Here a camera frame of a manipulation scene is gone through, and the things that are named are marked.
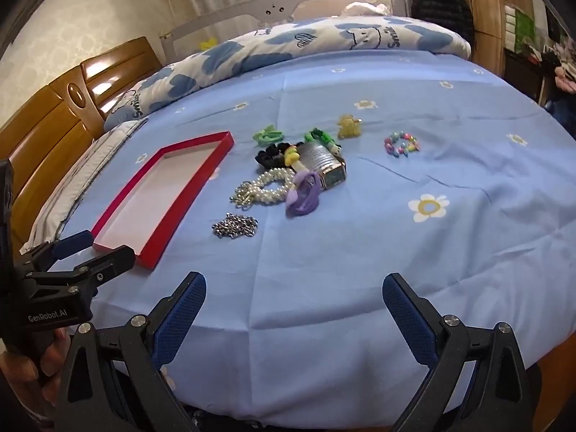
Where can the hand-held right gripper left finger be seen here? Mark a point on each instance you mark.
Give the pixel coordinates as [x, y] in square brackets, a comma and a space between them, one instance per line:
[180, 319]

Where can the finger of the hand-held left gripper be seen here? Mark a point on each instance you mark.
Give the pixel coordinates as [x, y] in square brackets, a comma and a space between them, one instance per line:
[74, 242]
[112, 261]

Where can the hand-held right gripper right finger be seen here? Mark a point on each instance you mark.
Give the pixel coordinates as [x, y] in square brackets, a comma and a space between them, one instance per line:
[407, 319]

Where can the red jewelry box tray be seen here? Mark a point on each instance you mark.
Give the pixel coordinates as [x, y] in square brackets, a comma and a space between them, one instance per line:
[157, 198]

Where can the silver metal watch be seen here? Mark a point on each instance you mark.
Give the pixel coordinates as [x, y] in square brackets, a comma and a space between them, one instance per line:
[319, 159]

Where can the black scrunchie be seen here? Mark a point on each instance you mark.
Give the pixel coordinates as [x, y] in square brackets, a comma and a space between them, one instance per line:
[269, 156]

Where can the yellow hair claw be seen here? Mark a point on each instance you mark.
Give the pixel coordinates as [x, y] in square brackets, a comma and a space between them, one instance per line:
[348, 127]

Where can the person's left hand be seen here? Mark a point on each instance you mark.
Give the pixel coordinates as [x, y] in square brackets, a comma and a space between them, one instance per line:
[49, 360]

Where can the white pillow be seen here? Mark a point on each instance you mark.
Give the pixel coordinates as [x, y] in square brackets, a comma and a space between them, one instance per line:
[90, 166]

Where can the blue floral bed sheet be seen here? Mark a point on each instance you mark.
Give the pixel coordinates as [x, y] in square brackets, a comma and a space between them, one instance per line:
[360, 256]

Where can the wooden headboard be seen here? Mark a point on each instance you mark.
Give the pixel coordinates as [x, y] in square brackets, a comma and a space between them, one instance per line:
[36, 135]

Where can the colourful candy hair clip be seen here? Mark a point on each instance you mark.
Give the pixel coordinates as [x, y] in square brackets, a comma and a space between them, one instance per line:
[292, 157]

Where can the yellow toy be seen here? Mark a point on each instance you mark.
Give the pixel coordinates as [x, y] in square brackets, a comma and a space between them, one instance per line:
[208, 43]

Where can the blue heart print quilt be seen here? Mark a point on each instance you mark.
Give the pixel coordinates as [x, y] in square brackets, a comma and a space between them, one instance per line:
[315, 40]

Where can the white cloth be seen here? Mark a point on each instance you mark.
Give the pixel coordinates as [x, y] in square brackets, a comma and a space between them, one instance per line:
[364, 9]

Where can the black jacket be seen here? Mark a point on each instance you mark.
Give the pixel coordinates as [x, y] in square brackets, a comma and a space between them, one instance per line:
[441, 4]

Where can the wooden wardrobe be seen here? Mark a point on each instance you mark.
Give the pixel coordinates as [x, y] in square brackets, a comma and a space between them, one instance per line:
[490, 0]

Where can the grey bed rail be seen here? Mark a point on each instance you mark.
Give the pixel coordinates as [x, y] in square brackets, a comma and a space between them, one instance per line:
[252, 11]

